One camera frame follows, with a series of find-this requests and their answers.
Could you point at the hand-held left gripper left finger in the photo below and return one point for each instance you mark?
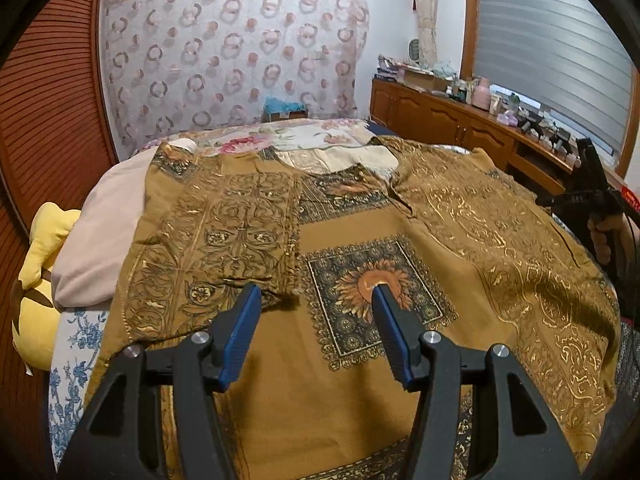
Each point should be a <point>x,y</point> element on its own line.
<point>245,330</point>

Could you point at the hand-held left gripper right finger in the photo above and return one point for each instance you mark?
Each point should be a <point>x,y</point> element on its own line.
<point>390,330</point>

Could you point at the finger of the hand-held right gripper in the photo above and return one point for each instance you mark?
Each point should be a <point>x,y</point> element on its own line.
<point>560,199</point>

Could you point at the gold patterned garment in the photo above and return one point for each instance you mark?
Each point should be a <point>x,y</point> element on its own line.
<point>350,230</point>

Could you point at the person's right hand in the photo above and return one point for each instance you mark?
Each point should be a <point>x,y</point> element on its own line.
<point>602,235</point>

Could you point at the red object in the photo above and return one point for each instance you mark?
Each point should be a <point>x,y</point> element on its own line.
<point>632,200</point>

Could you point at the row of small bottles and jars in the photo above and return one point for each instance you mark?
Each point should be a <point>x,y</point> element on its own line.
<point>520,120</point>

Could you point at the pink bottle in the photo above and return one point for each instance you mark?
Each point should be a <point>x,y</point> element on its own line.
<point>481,95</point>

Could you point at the grey window blind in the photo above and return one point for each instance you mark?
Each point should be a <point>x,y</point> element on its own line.
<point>550,35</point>

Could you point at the wooden cabinet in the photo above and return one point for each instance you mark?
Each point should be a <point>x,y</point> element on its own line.
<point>440,115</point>

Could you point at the beige folded cloth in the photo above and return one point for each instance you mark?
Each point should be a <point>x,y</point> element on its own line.
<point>100,240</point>

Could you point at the blue floral bed sheet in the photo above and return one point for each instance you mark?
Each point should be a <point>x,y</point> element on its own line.
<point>70,360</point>

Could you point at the cardboard box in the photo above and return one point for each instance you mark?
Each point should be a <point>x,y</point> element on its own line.
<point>420,79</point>

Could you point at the pink floral blanket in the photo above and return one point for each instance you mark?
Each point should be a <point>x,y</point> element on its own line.
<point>250,142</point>

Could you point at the navy blanket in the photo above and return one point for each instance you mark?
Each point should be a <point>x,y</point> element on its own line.
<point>381,127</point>

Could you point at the small white fan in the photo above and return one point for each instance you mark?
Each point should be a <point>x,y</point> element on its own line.
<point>413,50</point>

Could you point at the yellow plush toy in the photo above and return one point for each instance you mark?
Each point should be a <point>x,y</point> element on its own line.
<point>40,280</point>

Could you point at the teal fluffy item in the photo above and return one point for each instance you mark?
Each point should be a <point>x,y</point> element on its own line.
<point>285,105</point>

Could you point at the tied lace curtain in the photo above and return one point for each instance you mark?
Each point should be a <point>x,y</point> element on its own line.
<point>427,5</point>

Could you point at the sheer circle-patterned curtain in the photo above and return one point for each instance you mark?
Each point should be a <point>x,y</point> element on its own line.
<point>230,50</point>

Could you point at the louvered wooden door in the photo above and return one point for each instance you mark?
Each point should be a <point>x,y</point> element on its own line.
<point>50,110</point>

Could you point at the wooden window frame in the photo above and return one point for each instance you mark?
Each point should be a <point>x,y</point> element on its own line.
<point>469,20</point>

